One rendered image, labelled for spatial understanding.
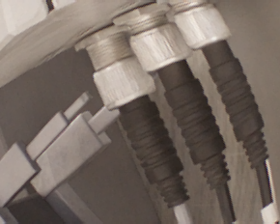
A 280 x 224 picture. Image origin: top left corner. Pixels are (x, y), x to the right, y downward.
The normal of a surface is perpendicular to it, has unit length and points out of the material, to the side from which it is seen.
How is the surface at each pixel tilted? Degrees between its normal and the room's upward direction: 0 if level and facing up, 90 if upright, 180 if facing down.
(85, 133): 62
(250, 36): 90
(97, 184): 48
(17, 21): 42
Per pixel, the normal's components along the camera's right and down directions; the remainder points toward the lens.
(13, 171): -0.44, 0.18
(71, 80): 0.35, -0.15
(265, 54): -0.84, 0.38
